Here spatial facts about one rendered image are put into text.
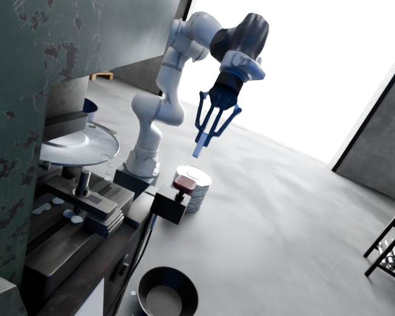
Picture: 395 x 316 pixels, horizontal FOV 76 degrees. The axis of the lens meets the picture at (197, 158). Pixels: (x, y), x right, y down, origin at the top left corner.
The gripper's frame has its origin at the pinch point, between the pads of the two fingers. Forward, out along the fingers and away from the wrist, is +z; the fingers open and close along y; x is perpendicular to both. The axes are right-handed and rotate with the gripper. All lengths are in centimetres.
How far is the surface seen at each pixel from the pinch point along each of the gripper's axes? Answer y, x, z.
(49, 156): 26.9, 15.2, 17.3
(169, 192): 3.1, -6.7, 15.8
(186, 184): -0.8, -3.3, 11.3
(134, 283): 8, -59, 69
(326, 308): -102, -103, 49
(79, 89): 24.9, 19.2, 1.7
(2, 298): 5, 45, 25
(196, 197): 1, -124, 25
